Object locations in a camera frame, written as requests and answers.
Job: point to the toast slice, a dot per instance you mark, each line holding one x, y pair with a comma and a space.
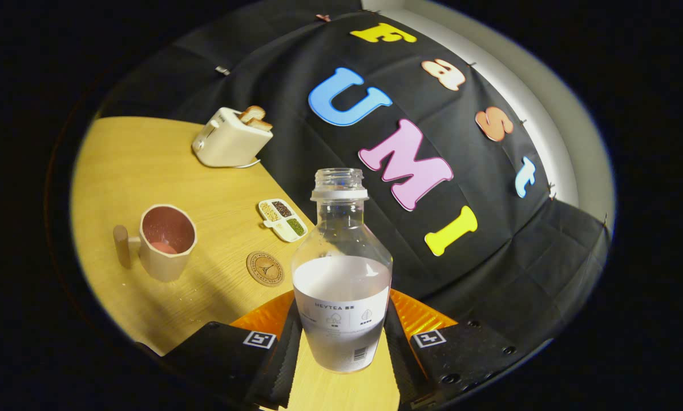
253, 113
261, 124

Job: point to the wooden table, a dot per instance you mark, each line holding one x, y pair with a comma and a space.
118, 160

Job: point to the cream toaster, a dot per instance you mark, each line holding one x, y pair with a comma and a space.
227, 142

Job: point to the clear juice bottle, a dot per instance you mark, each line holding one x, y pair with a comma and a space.
341, 285

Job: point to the silver clip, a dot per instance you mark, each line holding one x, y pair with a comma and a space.
222, 70

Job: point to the round wooden coaster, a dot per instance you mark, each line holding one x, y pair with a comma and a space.
265, 268

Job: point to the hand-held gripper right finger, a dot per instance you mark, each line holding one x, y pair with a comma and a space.
398, 365

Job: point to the white divided grain dish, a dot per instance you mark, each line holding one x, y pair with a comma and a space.
284, 220

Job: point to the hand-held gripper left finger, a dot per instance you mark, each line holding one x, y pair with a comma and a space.
287, 365

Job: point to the black backdrop cloth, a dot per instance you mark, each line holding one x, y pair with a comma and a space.
489, 274

